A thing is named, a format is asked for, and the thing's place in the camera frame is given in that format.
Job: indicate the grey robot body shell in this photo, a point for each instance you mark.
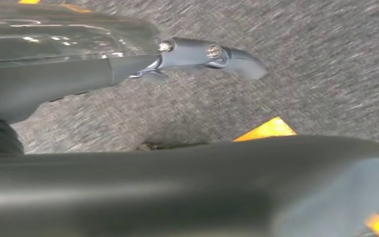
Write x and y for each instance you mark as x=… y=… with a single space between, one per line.
x=143 y=196

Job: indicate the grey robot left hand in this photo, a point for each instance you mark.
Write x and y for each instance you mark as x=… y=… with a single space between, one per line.
x=45 y=65

